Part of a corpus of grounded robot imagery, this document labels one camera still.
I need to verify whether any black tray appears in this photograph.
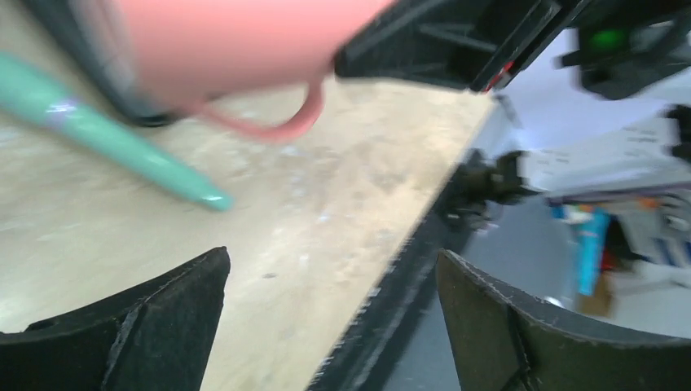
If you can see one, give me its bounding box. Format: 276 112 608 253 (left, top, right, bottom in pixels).
19 0 178 128

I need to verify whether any teal cylinder toy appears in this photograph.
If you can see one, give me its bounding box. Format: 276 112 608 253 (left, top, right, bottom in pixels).
1 52 232 210

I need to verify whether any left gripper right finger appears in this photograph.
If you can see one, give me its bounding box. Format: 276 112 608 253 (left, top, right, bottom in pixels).
437 249 690 391

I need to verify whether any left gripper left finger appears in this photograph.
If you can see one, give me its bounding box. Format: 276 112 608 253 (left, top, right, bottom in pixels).
1 247 231 390

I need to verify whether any cardboard box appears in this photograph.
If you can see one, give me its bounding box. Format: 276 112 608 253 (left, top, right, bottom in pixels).
575 274 616 319

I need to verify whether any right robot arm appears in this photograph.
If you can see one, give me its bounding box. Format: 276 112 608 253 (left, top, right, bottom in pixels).
335 0 690 101

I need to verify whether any blue tool handle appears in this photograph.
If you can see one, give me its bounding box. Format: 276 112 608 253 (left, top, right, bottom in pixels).
577 208 610 296

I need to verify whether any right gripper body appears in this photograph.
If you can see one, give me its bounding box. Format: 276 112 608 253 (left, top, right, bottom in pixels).
335 0 589 92

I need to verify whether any pink cup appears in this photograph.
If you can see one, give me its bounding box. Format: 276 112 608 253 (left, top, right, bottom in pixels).
108 0 390 141

